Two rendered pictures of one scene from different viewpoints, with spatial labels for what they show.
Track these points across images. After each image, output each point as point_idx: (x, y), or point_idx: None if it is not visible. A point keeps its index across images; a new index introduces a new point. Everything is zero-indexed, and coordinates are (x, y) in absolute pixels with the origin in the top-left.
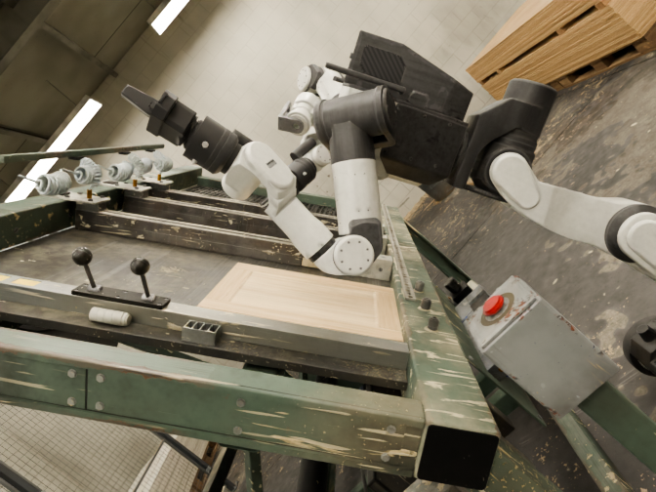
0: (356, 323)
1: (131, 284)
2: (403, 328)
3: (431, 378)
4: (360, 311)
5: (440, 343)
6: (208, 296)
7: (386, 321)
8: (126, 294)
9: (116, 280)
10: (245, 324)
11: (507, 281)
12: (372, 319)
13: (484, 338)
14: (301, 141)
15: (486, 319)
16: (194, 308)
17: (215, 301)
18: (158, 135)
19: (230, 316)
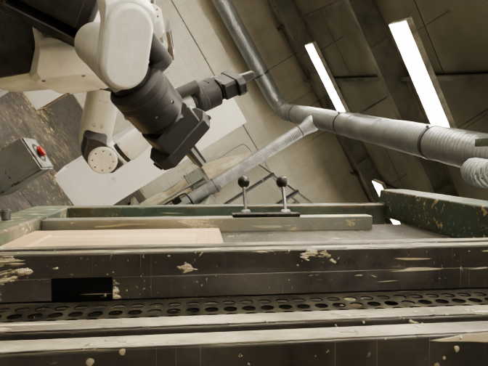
0: (72, 233)
1: (301, 240)
2: (29, 226)
3: (49, 210)
4: (57, 241)
5: (13, 217)
6: (218, 232)
7: (35, 237)
8: (263, 213)
9: (318, 240)
10: (170, 216)
11: (25, 141)
12: (49, 238)
13: (50, 163)
14: (152, 10)
15: (43, 158)
16: (212, 217)
17: (208, 230)
18: (238, 94)
19: (183, 217)
